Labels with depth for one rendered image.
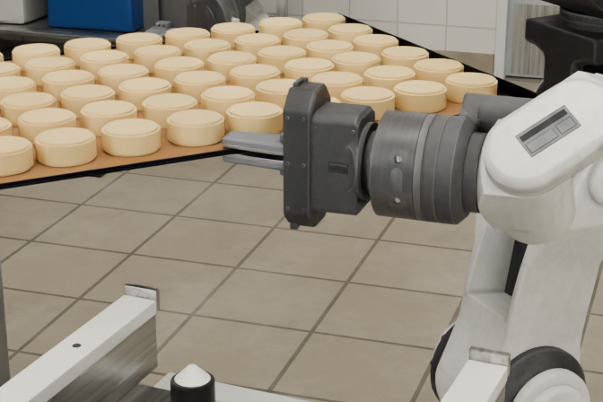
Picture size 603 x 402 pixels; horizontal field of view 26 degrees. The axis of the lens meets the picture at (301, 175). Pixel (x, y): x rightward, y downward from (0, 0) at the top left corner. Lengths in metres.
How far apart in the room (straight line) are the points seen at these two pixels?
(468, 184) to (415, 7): 4.25
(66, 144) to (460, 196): 0.32
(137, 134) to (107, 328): 0.17
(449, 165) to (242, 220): 2.72
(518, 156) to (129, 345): 0.33
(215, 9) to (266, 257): 1.94
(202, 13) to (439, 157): 0.60
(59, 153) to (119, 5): 3.92
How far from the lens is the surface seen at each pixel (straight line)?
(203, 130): 1.11
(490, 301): 1.59
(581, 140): 1.00
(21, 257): 3.54
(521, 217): 1.05
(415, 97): 1.21
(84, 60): 1.35
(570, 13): 1.52
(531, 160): 1.00
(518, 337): 1.55
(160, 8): 1.53
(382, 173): 1.03
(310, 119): 1.06
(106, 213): 3.81
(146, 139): 1.10
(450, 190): 1.02
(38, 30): 5.09
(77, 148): 1.08
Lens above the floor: 1.34
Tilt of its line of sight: 19 degrees down
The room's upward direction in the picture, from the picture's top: straight up
